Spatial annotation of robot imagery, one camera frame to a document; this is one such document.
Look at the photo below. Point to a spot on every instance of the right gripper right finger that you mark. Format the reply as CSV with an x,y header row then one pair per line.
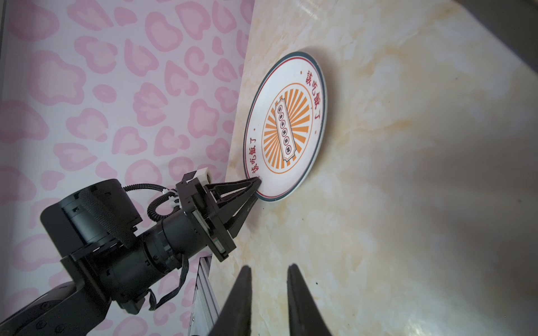
x,y
304,316

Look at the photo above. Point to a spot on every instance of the black wire dish rack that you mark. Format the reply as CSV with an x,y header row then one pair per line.
x,y
513,22

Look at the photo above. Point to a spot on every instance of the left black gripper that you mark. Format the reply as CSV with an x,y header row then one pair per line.
x,y
217,222

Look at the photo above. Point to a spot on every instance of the small orange sunburst plate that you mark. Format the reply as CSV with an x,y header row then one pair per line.
x,y
285,126

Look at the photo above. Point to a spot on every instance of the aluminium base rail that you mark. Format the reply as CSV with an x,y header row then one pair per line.
x,y
205,310

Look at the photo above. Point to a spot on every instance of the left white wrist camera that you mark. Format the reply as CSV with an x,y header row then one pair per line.
x,y
203,175

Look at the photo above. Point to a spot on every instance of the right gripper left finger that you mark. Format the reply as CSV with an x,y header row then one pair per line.
x,y
235,317

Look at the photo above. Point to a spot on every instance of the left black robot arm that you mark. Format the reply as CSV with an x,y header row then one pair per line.
x,y
94,231

